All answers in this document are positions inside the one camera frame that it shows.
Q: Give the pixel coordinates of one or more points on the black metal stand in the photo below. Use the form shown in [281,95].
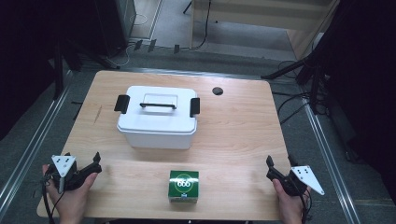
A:
[314,84]

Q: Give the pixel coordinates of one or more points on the black round table grommet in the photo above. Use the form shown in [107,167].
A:
[217,91]

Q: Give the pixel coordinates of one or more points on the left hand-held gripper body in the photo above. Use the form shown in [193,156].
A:
[63,165]

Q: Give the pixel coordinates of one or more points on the person's right hand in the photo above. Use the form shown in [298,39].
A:
[291,208]

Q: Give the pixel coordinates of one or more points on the dark curtain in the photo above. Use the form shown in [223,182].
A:
[25,46]
[367,77]

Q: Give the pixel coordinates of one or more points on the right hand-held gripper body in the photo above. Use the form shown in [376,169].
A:
[303,177]

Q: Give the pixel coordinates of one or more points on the green printed carton box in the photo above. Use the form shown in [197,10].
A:
[183,186]

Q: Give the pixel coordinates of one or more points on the person's left hand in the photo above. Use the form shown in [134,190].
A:
[70,203]

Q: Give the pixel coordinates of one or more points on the light wooden furniture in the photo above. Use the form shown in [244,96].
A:
[249,12]

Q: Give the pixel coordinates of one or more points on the metal floor rail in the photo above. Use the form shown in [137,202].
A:
[330,161]
[29,152]

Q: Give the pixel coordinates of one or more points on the black tape strip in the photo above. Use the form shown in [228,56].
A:
[138,45]
[176,48]
[152,45]

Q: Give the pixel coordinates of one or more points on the dark cabinet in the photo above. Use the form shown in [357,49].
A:
[113,25]

